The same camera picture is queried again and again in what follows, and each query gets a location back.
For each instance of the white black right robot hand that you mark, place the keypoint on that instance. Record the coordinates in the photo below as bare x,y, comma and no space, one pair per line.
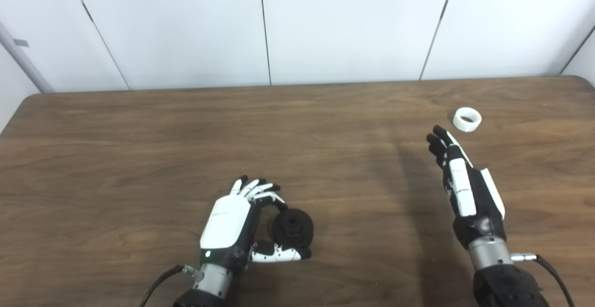
465,190

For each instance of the round black part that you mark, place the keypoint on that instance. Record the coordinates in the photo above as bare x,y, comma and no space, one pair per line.
293,230

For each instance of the small gray tape label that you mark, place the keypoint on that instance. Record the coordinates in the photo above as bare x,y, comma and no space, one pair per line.
21,43

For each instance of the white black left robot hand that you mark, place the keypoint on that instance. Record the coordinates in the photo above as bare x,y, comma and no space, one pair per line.
228,223

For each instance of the gray wall corner post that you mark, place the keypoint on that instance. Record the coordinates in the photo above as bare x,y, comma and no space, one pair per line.
28,65

